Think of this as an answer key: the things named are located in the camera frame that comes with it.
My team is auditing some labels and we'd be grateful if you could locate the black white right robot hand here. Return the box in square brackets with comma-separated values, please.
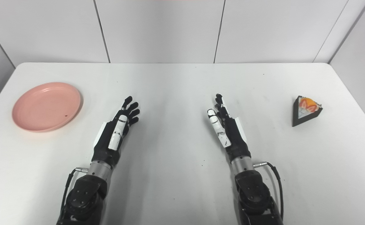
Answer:
[207, 94, 251, 163]

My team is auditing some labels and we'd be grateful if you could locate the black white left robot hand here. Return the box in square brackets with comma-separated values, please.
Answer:
[92, 96, 141, 166]

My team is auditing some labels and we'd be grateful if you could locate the pink round plate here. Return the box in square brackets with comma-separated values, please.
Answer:
[12, 82, 81, 132]

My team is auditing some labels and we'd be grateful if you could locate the chocolate cake slice with fruit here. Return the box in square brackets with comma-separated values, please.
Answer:
[292, 96, 323, 127]

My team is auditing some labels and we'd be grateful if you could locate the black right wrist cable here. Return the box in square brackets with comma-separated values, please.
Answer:
[254, 162, 284, 219]

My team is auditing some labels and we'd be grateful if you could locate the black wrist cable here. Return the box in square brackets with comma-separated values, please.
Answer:
[61, 168, 88, 219]
[254, 162, 284, 219]

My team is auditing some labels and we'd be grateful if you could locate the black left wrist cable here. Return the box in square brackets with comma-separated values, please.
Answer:
[61, 168, 88, 219]

